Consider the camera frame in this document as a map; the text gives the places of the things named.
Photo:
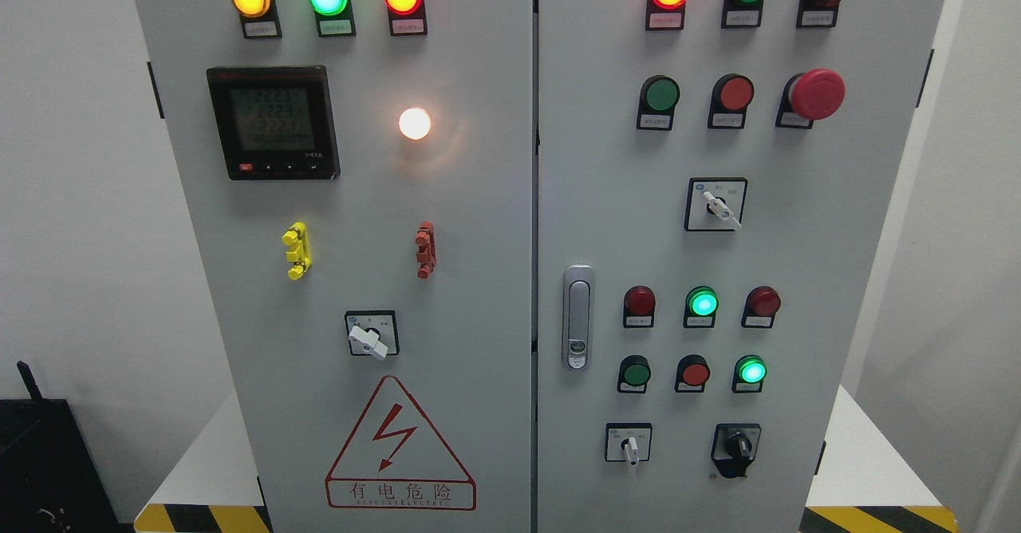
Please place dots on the black digital power meter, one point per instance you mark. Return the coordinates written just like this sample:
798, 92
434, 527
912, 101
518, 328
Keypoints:
275, 122

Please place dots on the red electric hazard sticker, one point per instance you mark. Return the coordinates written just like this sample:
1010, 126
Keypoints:
395, 459

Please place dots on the green push button lower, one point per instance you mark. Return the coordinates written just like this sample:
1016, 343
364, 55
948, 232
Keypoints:
633, 374

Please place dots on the white rotary selector lower right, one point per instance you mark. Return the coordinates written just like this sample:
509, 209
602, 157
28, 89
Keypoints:
629, 443

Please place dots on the green indicator light top left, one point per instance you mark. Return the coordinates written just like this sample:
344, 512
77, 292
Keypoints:
334, 18

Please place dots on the yellow indicator light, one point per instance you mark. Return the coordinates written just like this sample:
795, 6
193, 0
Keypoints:
258, 18

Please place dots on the dark red indicator right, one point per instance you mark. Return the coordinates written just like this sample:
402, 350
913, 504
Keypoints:
761, 307

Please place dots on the white rotary selector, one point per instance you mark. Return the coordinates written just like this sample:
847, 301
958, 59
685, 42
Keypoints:
629, 443
715, 204

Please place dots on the red terminal connector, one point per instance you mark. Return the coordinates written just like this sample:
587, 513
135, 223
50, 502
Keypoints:
426, 254

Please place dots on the red push button second row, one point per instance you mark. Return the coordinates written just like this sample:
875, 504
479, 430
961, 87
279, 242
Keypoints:
731, 95

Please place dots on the white platform with hazard stripes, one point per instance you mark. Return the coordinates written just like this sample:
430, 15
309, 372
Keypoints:
862, 484

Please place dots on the green push button second row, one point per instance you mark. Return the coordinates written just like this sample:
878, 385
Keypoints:
657, 102

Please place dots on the right grey cabinet door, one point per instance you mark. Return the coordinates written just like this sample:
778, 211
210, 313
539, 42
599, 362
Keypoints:
614, 197

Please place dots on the dark red indicator left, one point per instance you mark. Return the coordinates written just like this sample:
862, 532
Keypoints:
638, 307

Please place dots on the lit green button lower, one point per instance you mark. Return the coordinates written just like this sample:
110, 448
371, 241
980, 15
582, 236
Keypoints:
749, 373

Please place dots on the red emergency stop button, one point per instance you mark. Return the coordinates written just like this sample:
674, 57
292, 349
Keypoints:
807, 97

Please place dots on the dark red indicator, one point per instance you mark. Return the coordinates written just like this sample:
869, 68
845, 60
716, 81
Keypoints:
638, 307
761, 307

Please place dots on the red push button lower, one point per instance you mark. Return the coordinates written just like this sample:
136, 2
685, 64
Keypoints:
692, 373

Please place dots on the clear round lamp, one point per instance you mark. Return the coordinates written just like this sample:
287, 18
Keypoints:
414, 123

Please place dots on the black key selector switch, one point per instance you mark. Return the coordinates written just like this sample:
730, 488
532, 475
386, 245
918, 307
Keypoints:
734, 448

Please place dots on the white rotary selector upper right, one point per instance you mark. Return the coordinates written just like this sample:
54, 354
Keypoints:
715, 204

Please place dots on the black box with antenna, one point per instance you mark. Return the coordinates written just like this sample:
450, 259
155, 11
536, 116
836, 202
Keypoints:
48, 480

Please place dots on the silver door lock handle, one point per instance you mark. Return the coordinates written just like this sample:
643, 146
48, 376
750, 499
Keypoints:
578, 281

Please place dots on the red indicator light top left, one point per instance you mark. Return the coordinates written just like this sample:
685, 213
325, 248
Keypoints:
406, 17

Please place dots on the left grey cabinet door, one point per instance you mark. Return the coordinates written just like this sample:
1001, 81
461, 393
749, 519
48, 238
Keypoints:
464, 333

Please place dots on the white rotary light switch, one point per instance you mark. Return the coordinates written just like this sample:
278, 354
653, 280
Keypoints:
372, 333

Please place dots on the grey cabinet door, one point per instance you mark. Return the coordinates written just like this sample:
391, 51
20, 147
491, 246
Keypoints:
464, 333
614, 197

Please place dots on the lit red indicator right door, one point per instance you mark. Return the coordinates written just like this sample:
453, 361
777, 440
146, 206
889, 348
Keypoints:
665, 15

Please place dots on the lit green indicator middle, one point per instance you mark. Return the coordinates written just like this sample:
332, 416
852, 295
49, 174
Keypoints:
700, 307

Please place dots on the yellow terminal connector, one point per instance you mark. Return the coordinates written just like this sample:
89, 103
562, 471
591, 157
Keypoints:
296, 242

